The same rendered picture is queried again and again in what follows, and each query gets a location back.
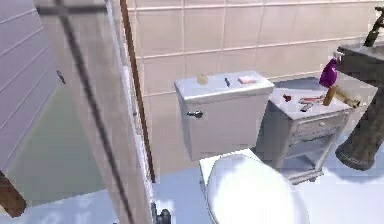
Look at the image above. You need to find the white toilet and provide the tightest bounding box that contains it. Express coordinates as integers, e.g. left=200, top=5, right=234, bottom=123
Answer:
left=174, top=70, right=311, bottom=224

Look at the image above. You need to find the pink soap bar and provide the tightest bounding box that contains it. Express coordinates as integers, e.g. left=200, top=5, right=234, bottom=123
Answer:
left=237, top=75, right=258, bottom=85

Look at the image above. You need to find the beige room door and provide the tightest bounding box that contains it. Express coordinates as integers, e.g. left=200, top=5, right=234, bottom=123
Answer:
left=32, top=0, right=158, bottom=224

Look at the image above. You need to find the pink flat object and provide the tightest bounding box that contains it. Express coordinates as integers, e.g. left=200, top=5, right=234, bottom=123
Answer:
left=298, top=95, right=326, bottom=105

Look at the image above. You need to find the grey bedside table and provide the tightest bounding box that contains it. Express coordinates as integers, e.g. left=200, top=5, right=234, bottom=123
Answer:
left=255, top=87, right=353, bottom=185

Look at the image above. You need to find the purple spray bottle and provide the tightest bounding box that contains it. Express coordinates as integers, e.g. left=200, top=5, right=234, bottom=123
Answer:
left=318, top=50, right=346, bottom=89

